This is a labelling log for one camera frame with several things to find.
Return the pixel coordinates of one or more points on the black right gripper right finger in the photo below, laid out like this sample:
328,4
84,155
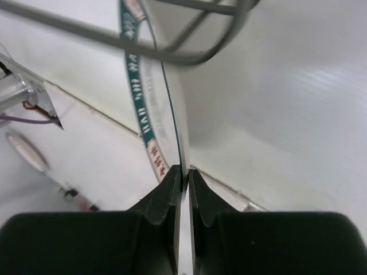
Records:
228,241

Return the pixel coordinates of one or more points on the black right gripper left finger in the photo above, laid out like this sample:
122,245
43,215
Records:
140,240

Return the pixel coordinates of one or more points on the white plate with teal rim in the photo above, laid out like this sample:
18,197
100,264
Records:
150,91

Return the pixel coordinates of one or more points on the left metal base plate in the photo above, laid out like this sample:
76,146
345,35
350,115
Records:
44,105

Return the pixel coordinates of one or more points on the grey wire dish rack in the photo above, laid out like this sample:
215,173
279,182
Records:
237,12

